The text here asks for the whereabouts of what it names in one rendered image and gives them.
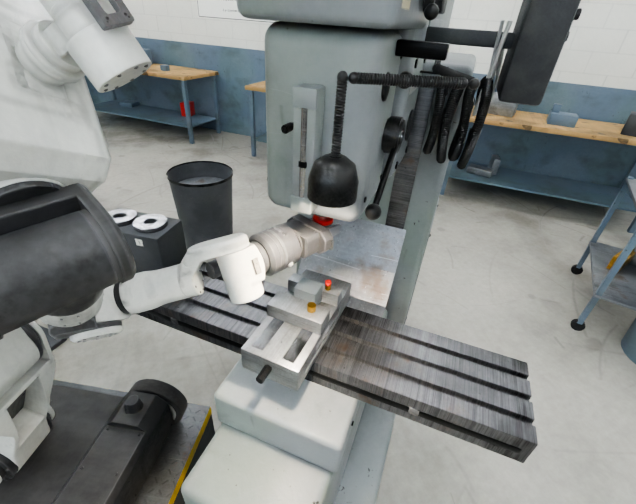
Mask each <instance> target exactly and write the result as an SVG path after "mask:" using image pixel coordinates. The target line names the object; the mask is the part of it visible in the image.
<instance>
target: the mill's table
mask: <svg viewBox="0 0 636 504"><path fill-rule="evenodd" d="M205 264H206V262H203V263H202V265H201V272H202V275H203V279H204V292H203V294H201V295H197V296H193V297H190V298H186V299H182V300H178V301H175V302H171V303H167V304H164V305H162V306H160V307H157V308H155V309H152V310H148V311H145V312H141V313H137V315H140V316H143V317H145V318H148V319H150V320H153V321H155V322H158V323H161V324H163V325H166V326H168V327H171V328H174V329H176V330H179V331H181V332H184V333H187V334H189V335H192V336H194V337H197V338H200V339H202V340H205V341H207V342H210V343H213V344H215V345H218V346H220V347H223V348H226V349H228V350H231V351H233V352H236V353H238V354H241V347H242V346H243V345H244V344H245V343H246V341H247V340H248V339H249V338H250V336H251V335H252V334H253V333H254V332H255V330H256V329H257V328H258V327H259V326H260V324H261V323H262V322H263V321H264V319H265V318H266V317H267V316H268V315H267V304H268V302H269V301H270V300H271V299H272V298H273V297H274V295H275V294H276V293H277V292H278V291H281V292H284V293H287V291H288V288H286V287H283V286H280V285H276V284H273V283H270V282H267V281H264V280H262V281H261V282H262V285H263V288H264V293H263V294H262V296H260V297H259V298H257V299H256V300H253V301H251V302H248V303H244V304H234V303H232V302H231V300H230V297H229V294H228V291H227V289H226V286H225V283H224V280H223V277H222V276H220V277H218V278H216V279H211V278H210V277H209V275H208V274H207V272H206V268H205ZM528 376H529V372H528V364H527V362H523V361H520V360H517V359H514V358H510V357H507V356H504V355H501V354H498V353H494V352H491V351H488V350H485V349H482V348H478V347H475V346H472V345H469V344H466V343H462V342H459V341H456V340H453V339H450V338H446V337H443V336H440V335H437V334H434V333H430V332H427V331H424V330H421V329H417V328H414V327H411V326H408V325H405V324H401V323H398V322H395V321H392V320H389V319H385V318H382V317H379V316H376V315H373V314H369V313H366V312H363V311H360V310H357V309H353V308H350V307H347V306H346V307H345V308H344V310H343V312H342V314H341V315H340V317H339V319H338V321H337V323H336V324H335V326H334V328H333V330H332V331H331V333H330V335H329V337H328V338H327V340H326V342H325V344H324V345H323V347H322V349H321V351H320V353H319V354H318V356H317V358H316V360H315V361H314V363H313V365H312V367H311V368H310V370H309V372H308V374H307V375H306V377H305V379H306V380H309V381H311V382H314V383H316V384H319V385H321V386H324V387H327V388H329V389H332V390H334V391H337V392H340V393H342V394H345V395H347V396H350V397H353V398H355V399H358V400H360V401H363V402H366V403H368V404H371V405H373V406H376V407H379V408H381V409H384V410H386V411H389V412H392V413H394V414H397V415H399V416H402V417H404V418H407V419H410V420H412V421H415V422H417V423H420V424H423V425H425V426H428V427H430V428H433V429H436V430H438V431H441V432H443V433H446V434H449V435H451V436H454V437H456V438H459V439H462V440H464V441H467V442H469V443H472V444H475V445H477V446H480V447H482V448H485V449H487V450H490V451H493V452H495V453H498V454H500V455H503V456H506V457H508V458H511V459H513V460H516V461H519V462H521V463H524V462H525V461H526V459H527V458H528V457H529V455H530V454H531V453H532V452H533V450H534V449H535V448H536V447H537V445H538V441H537V433H536V427H535V426H533V425H532V423H533V421H534V420H535V418H534V410H533V403H532V402H530V401H529V400H530V398H531V397H532V395H531V387H530V381H528V380H527V378H528Z"/></svg>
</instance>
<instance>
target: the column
mask: <svg viewBox="0 0 636 504"><path fill-rule="evenodd" d="M434 62H435V60H430V59H426V62H425V63H424V65H423V70H426V71H432V66H433V65H434ZM475 63H476V57H475V56H474V55H473V54H463V53H453V52H448V55H447V58H446V60H444V61H441V65H443V66H446V67H449V68H451V69H454V70H456V71H459V72H462V73H464V74H467V75H470V76H473V72H474V67H475ZM465 89H466V88H465ZM465 89H464V90H463V93H462V96H461V98H460V101H459V103H458V106H457V109H456V112H455V115H454V118H453V122H452V125H451V128H450V129H451V130H450V133H449V139H448V145H447V152H446V160H445V162H444V163H442V164H440V163H438V162H437V160H436V154H437V143H438V137H439V134H438V137H437V140H436V142H435V145H434V147H433V149H432V151H431V153H430V154H424V153H423V148H424V145H425V142H426V140H427V137H428V134H429V131H430V130H429V129H430V126H431V125H430V124H431V122H432V117H433V116H432V115H433V113H434V112H433V111H434V110H433V109H434V104H435V97H436V90H437V88H433V87H432V88H430V87H429V88H428V87H427V88H425V87H424V88H423V87H419V90H418V95H417V100H416V104H415V109H414V117H413V123H412V127H411V131H410V135H409V139H408V144H407V146H408V151H407V153H405V155H404V157H403V159H402V160H401V162H400V163H399V165H398V168H397V169H396V170H395V171H394V173H393V174H392V176H390V177H388V179H387V182H386V185H385V188H384V191H383V194H382V197H381V200H380V204H379V206H380V208H381V210H382V213H381V216H380V217H379V218H378V219H377V220H370V219H368V218H367V217H366V215H365V210H364V211H363V213H362V214H361V216H360V217H359V218H358V219H361V220H366V221H370V222H374V223H378V224H382V225H387V226H391V227H395V228H399V229H404V230H406V234H405V238H404V241H403V245H402V249H401V253H400V257H399V260H398V264H397V268H396V272H395V275H394V279H393V282H392V286H391V289H390V293H389V296H388V300H387V304H386V307H385V309H386V310H387V312H388V314H387V318H386V319H389V320H392V321H395V322H398V323H401V324H405V322H406V319H407V315H408V311H409V308H410V304H411V300H412V297H413V293H414V290H415V286H416V282H417V279H418V275H419V272H420V268H421V265H422V261H423V257H424V254H425V250H426V247H427V243H428V239H429V237H430V236H431V234H430V232H431V228H432V225H433V221H434V217H435V213H436V209H437V207H438V201H439V195H440V192H441V188H442V185H443V181H444V177H445V174H446V170H447V166H448V163H449V159H448V152H449V148H450V145H451V142H452V139H453V137H454V134H455V133H456V132H455V131H456V130H457V129H456V128H457V127H458V125H459V124H458V123H459V122H460V121H459V120H460V116H461V115H460V114H461V112H462V111H461V110H462V109H461V108H462V103H463V102H462V101H463V96H464V92H465Z"/></svg>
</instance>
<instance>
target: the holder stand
mask: <svg viewBox="0 0 636 504"><path fill-rule="evenodd" d="M109 214H110V215H111V216H112V218H113V219H114V220H115V222H116V223H117V225H118V227H119V228H120V230H121V232H122V233H123V235H124V237H125V239H126V241H127V243H128V245H129V247H130V250H131V252H132V255H133V257H134V261H135V264H136V273H139V272H143V271H153V270H159V269H162V268H166V267H170V266H174V265H177V264H180V263H181V261H182V259H183V257H184V256H185V254H186V253H187V248H186V243H185V237H184V232H183V226H182V221H181V220H180V219H174V218H169V217H165V216H164V215H160V214H148V213H143V212H137V211H135V210H132V209H127V208H123V209H121V208H117V209H115V210H112V211H110V212H109ZM136 273H135V274H136Z"/></svg>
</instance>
